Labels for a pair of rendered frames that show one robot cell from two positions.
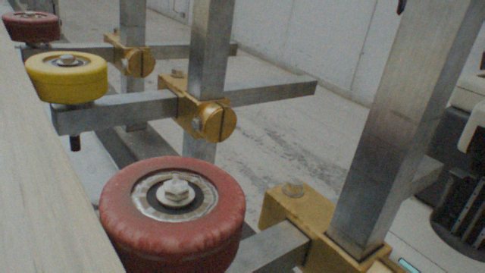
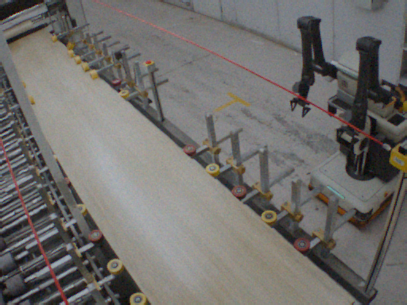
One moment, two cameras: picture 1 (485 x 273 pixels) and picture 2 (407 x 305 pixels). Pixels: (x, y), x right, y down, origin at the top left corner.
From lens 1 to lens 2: 2.01 m
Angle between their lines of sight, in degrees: 17
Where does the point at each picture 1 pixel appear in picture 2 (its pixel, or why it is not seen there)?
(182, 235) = (240, 194)
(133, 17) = (213, 140)
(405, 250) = (329, 182)
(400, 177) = (265, 183)
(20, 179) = (222, 192)
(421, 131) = (265, 178)
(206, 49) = (236, 159)
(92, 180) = not seen: hidden behind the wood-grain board
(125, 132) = not seen: hidden behind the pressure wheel
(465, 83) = not seen: hidden behind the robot
